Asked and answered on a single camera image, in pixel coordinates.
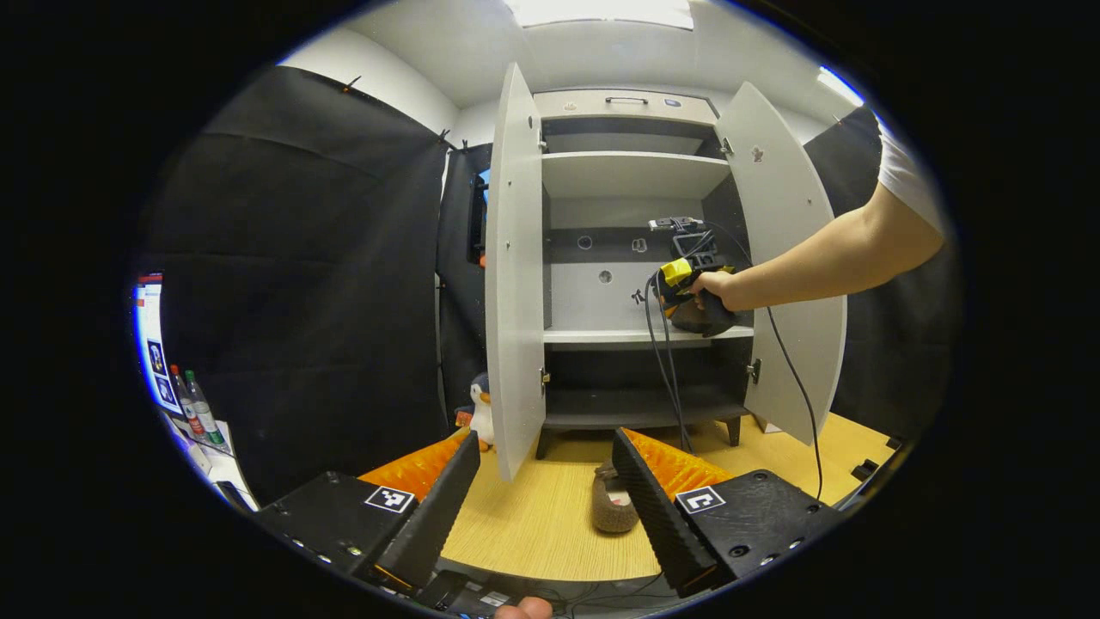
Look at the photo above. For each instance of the white shoe cabinet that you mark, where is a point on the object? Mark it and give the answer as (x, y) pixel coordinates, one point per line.
(619, 292)

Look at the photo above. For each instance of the small ceiling light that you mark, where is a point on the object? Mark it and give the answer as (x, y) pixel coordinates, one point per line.
(840, 86)

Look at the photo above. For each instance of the black backdrop cloth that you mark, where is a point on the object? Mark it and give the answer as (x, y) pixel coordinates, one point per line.
(301, 301)

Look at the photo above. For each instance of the long ceiling light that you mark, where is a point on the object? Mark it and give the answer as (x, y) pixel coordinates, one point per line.
(601, 10)

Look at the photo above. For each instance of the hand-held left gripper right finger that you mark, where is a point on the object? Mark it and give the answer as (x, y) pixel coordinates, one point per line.
(657, 516)

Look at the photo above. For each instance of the penguin plush toy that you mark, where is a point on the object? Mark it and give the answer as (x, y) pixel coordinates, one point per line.
(482, 413)

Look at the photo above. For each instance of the person's white shirt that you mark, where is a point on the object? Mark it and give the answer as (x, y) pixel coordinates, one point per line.
(911, 176)

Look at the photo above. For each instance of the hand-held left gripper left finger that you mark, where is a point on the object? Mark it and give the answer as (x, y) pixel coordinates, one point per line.
(438, 507)

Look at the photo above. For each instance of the wall poster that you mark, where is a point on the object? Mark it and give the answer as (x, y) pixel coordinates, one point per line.
(153, 344)

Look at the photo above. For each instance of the clear plastic bottle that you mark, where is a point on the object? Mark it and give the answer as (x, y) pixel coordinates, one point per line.
(183, 402)
(204, 408)

